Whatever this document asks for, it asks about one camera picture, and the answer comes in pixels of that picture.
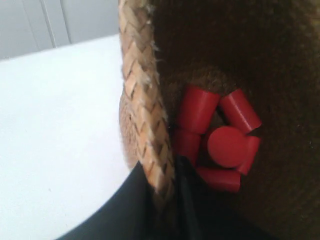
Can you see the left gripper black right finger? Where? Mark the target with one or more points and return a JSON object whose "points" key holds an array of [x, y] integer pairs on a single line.
{"points": [[203, 217]]}

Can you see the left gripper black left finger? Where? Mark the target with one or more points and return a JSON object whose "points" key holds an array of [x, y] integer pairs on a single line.
{"points": [[125, 216]]}

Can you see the brown woven wicker basket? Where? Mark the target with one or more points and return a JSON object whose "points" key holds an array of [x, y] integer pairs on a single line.
{"points": [[270, 49]]}

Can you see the red cylinder bottom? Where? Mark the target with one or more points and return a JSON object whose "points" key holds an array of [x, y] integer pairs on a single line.
{"points": [[224, 180]]}

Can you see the red cylinder lower left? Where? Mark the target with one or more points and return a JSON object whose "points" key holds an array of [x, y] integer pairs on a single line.
{"points": [[186, 144]]}

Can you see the red round object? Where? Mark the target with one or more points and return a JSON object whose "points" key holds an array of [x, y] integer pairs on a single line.
{"points": [[227, 146]]}

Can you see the red cylinder upper left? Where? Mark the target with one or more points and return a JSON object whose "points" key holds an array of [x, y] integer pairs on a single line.
{"points": [[196, 109]]}

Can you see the red cylinder upper right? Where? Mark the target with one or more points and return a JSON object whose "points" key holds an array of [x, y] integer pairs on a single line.
{"points": [[239, 112]]}

